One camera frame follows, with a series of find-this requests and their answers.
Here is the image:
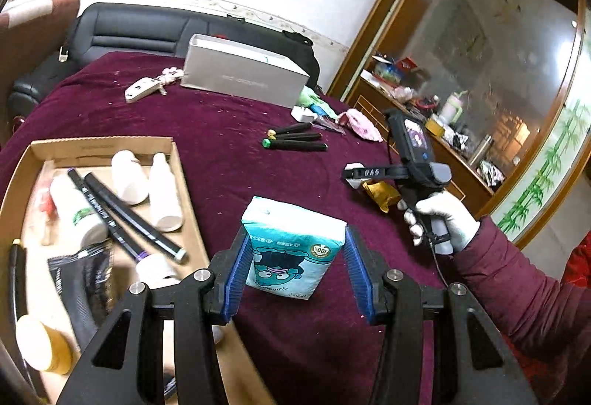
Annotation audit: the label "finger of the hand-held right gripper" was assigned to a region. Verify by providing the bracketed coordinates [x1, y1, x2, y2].
[342, 163, 410, 182]

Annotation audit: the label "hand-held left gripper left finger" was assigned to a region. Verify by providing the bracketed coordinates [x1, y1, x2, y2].
[55, 227, 254, 405]

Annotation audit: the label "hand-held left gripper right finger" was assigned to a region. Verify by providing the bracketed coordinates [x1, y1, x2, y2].
[344, 225, 539, 405]

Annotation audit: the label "gold foil packet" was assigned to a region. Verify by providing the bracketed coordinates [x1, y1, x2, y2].
[361, 180, 402, 214]

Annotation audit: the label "small white plastic piece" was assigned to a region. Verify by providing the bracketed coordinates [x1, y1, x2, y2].
[345, 161, 368, 190]

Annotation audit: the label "blue white tissue pack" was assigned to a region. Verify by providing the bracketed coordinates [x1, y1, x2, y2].
[241, 196, 347, 302]

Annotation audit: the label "small white bottle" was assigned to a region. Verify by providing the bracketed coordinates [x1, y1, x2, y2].
[135, 255, 182, 290]

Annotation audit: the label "tall white bottle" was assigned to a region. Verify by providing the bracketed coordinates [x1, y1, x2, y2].
[148, 152, 184, 233]

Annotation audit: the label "black marker olive cap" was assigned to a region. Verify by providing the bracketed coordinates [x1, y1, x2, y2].
[84, 173, 188, 265]

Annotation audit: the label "short white bottle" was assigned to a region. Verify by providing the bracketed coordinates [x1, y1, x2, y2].
[111, 151, 151, 206]

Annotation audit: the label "black marker purple cap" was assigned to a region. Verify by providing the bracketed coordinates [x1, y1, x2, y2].
[67, 168, 154, 268]

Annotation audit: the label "black sachet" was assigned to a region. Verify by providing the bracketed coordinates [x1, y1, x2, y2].
[47, 243, 116, 353]

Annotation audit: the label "white bottle green label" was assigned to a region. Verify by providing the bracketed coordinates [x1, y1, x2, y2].
[48, 174, 110, 249]

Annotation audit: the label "cardboard box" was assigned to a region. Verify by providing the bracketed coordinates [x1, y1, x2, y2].
[0, 136, 273, 405]

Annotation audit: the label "yellow jar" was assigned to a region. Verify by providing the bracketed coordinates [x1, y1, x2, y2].
[15, 315, 75, 376]

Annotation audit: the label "black marker yellow tip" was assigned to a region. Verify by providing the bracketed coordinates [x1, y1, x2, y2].
[8, 239, 27, 328]

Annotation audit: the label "person's right forearm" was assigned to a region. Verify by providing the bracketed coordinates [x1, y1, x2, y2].
[450, 215, 591, 405]

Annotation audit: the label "person's right hand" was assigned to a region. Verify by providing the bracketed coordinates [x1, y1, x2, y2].
[398, 191, 481, 255]

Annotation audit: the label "pink cloth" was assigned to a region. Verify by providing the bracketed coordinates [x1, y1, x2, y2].
[336, 108, 384, 142]

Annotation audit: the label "white cup green lid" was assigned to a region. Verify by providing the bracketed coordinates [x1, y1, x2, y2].
[438, 91, 468, 124]

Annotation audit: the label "clear plastic packet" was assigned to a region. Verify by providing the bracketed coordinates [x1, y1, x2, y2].
[314, 116, 347, 136]

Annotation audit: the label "wooden cabinet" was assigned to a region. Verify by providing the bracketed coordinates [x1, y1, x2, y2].
[325, 0, 591, 249]

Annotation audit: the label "black marker brown cap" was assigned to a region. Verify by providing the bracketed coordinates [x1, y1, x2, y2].
[272, 132, 323, 143]

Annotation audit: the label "black marker green caps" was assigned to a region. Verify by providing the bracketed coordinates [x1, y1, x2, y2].
[262, 138, 329, 153]

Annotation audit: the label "green cloth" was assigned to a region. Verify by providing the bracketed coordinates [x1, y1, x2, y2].
[298, 86, 338, 119]

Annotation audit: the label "black marker yellow cap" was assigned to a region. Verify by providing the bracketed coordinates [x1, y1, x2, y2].
[269, 122, 315, 139]

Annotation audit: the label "grey shoe box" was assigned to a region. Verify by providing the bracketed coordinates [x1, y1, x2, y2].
[180, 33, 311, 109]

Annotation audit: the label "red clothing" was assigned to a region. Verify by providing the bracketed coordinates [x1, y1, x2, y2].
[561, 232, 591, 296]

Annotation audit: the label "white key tag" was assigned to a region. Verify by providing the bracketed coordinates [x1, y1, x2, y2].
[124, 77, 163, 103]

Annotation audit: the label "black leather sofa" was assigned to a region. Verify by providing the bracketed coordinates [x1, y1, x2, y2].
[7, 2, 322, 119]

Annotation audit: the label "black cable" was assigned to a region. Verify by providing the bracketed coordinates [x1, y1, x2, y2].
[428, 238, 452, 291]

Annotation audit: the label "beige braided lanyard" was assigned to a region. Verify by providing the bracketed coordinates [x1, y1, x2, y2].
[157, 67, 185, 88]

